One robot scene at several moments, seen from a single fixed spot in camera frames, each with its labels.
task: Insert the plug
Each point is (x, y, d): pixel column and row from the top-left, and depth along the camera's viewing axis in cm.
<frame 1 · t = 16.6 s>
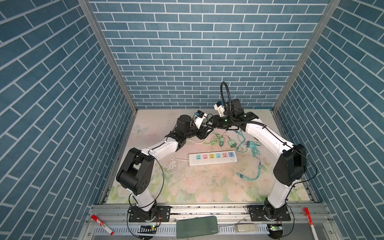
left hand: (210, 127, 85), fingers open
right hand: (207, 122, 83), fingers open
white power strip coloured sockets: (212, 157, 93), point 3 cm above the table
green charger plug left: (221, 142, 101), point 2 cm above the table
green charger plug right: (232, 143, 101), point 2 cm above the table

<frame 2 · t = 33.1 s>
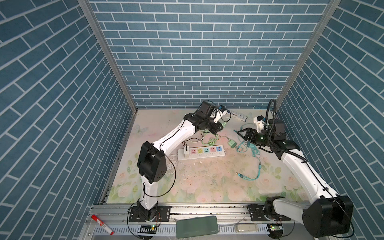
left hand: (221, 126, 84), fingers open
right hand: (240, 132, 79), fingers open
white power strip coloured sockets: (202, 153, 95), point 3 cm above the table
blue white toothpaste box: (239, 116, 118), on the table
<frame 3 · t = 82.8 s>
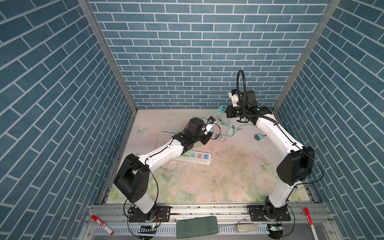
left hand: (210, 130, 84), fingers open
right hand: (223, 108, 85), fingers closed
white power strip coloured sockets: (195, 157, 93), point 3 cm above the table
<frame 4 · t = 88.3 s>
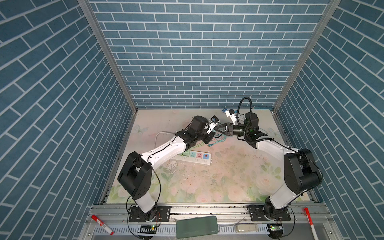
left hand: (212, 130, 84), fingers open
right hand: (214, 128, 80), fingers open
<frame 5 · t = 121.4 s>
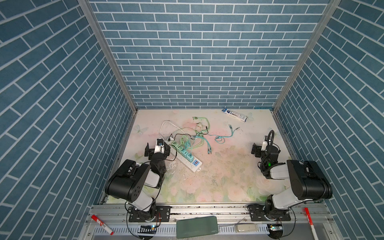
left hand: (156, 142, 89), fingers open
right hand: (262, 142, 94), fingers open
white power strip coloured sockets: (193, 166, 89), point 3 cm above the table
